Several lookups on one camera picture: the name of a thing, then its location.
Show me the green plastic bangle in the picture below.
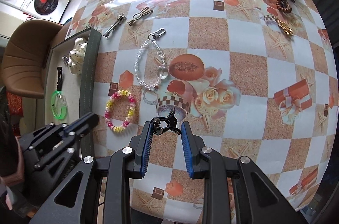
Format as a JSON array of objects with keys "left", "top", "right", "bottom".
[{"left": 51, "top": 90, "right": 67, "bottom": 120}]

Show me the black wavy hair clip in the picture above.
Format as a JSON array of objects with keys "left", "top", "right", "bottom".
[{"left": 56, "top": 66, "right": 63, "bottom": 91}]

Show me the silver rhinestone small clip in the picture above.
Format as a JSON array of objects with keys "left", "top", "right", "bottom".
[{"left": 62, "top": 55, "right": 69, "bottom": 65}]

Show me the white dotted scrunchie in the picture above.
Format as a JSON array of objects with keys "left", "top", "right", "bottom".
[{"left": 68, "top": 37, "right": 87, "bottom": 75}]

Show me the black small claw clip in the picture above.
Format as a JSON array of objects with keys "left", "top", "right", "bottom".
[{"left": 151, "top": 108, "right": 181, "bottom": 136}]

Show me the silver bar hair clip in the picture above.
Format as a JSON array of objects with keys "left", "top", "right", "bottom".
[{"left": 103, "top": 14, "right": 126, "bottom": 38}]

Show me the gold bunny hair clip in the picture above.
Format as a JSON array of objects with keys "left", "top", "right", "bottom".
[{"left": 127, "top": 7, "right": 153, "bottom": 26}]

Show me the grey shallow tray box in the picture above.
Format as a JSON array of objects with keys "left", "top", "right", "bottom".
[{"left": 43, "top": 27, "right": 103, "bottom": 158}]

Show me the brown leather chair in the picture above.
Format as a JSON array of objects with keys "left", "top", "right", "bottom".
[{"left": 1, "top": 19, "right": 69, "bottom": 99}]

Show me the lower white washing machine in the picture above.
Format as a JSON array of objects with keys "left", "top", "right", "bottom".
[{"left": 21, "top": 0, "right": 69, "bottom": 23}]

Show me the checkered patterned tablecloth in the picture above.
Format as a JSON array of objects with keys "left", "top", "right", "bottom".
[{"left": 67, "top": 0, "right": 338, "bottom": 210}]

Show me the gold leaf hair clip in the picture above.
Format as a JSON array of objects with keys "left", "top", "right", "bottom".
[{"left": 275, "top": 18, "right": 294, "bottom": 36}]

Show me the pink yellow bead bracelet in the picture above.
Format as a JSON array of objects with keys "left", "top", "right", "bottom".
[{"left": 104, "top": 89, "right": 137, "bottom": 134}]

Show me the clear bead chain keyring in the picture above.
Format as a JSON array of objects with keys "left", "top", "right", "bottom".
[{"left": 134, "top": 28, "right": 169, "bottom": 90}]

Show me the brown spiral hair tie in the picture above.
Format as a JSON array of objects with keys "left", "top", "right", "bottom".
[{"left": 275, "top": 0, "right": 292, "bottom": 14}]

